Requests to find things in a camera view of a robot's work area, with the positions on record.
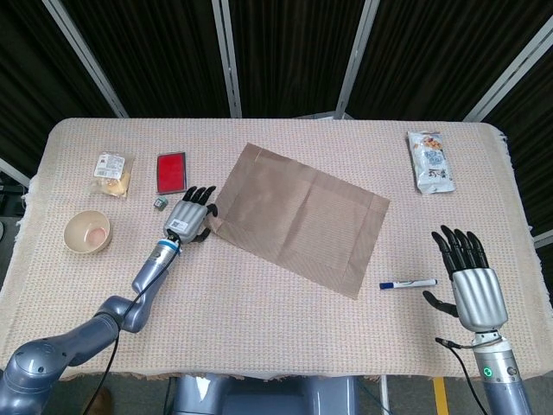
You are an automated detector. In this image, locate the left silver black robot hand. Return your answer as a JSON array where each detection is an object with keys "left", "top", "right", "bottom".
[{"left": 162, "top": 184, "right": 219, "bottom": 244}]

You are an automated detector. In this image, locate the white partition frame post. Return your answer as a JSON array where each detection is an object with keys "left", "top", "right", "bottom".
[
  {"left": 210, "top": 0, "right": 243, "bottom": 118},
  {"left": 533, "top": 227, "right": 553, "bottom": 250},
  {"left": 0, "top": 156, "right": 34, "bottom": 185},
  {"left": 461, "top": 16, "right": 553, "bottom": 123},
  {"left": 41, "top": 0, "right": 130, "bottom": 118},
  {"left": 334, "top": 0, "right": 382, "bottom": 120}
]

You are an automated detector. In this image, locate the brown woven placemat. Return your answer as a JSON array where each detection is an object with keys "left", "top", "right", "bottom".
[{"left": 209, "top": 142, "right": 391, "bottom": 300}]

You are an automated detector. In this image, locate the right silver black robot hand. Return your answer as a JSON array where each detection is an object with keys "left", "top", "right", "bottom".
[{"left": 422, "top": 224, "right": 509, "bottom": 333}]

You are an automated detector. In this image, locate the clear bag of bread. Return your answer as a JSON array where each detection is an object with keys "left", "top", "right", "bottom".
[{"left": 89, "top": 152, "right": 135, "bottom": 200}]

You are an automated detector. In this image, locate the brown shoe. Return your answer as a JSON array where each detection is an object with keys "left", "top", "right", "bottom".
[{"left": 92, "top": 387, "right": 112, "bottom": 415}]

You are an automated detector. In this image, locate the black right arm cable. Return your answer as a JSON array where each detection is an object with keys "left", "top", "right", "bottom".
[{"left": 435, "top": 336, "right": 489, "bottom": 415}]

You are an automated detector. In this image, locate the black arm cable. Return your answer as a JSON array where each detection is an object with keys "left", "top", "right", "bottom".
[
  {"left": 435, "top": 336, "right": 489, "bottom": 415},
  {"left": 81, "top": 235, "right": 182, "bottom": 415}
]

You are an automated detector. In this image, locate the beige woven tablecloth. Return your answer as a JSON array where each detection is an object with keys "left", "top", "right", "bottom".
[{"left": 0, "top": 117, "right": 543, "bottom": 384}]

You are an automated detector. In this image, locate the light brown bowl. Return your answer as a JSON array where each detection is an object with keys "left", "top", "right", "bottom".
[{"left": 63, "top": 209, "right": 112, "bottom": 255}]

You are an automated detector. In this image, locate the white table leg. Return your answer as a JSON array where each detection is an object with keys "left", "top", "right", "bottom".
[{"left": 378, "top": 375, "right": 391, "bottom": 415}]

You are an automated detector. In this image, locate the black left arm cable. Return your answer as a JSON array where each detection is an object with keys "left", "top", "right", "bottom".
[{"left": 81, "top": 235, "right": 182, "bottom": 415}]

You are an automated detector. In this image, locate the red ink pad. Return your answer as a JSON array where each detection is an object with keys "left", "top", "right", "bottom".
[{"left": 155, "top": 150, "right": 188, "bottom": 195}]

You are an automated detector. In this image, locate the white snack bag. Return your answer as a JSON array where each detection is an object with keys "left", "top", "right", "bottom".
[{"left": 405, "top": 130, "right": 457, "bottom": 195}]

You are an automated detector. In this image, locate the white marker blue cap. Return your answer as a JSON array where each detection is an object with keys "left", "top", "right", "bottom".
[{"left": 378, "top": 278, "right": 438, "bottom": 291}]

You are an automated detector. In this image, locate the grey robot torso base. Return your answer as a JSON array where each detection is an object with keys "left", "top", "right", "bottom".
[{"left": 171, "top": 374, "right": 359, "bottom": 415}]

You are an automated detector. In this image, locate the black pleated curtain panel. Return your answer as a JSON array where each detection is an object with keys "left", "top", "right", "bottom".
[
  {"left": 228, "top": 0, "right": 368, "bottom": 118},
  {"left": 347, "top": 0, "right": 553, "bottom": 120},
  {"left": 60, "top": 0, "right": 230, "bottom": 118},
  {"left": 481, "top": 47, "right": 553, "bottom": 234},
  {"left": 0, "top": 0, "right": 118, "bottom": 174}
]

